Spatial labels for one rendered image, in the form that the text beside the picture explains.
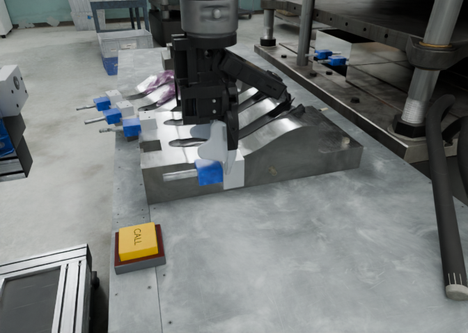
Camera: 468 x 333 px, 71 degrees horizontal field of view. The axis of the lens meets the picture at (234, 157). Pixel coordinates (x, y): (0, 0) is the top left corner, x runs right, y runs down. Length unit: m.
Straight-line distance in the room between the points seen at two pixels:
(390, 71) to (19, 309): 1.64
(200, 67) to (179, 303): 0.34
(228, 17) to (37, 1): 7.64
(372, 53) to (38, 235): 1.80
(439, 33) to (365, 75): 0.50
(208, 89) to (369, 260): 0.39
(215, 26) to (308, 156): 0.41
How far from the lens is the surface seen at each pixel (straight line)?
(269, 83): 0.49
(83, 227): 1.97
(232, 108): 0.46
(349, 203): 0.73
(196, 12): 0.44
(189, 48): 0.45
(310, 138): 0.73
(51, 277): 1.48
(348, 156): 0.81
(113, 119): 0.97
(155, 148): 0.76
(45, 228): 2.06
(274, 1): 1.94
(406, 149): 1.04
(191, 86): 0.46
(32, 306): 1.42
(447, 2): 1.00
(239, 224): 0.64
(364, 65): 1.43
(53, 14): 8.03
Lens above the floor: 1.24
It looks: 31 degrees down
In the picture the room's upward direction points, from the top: straight up
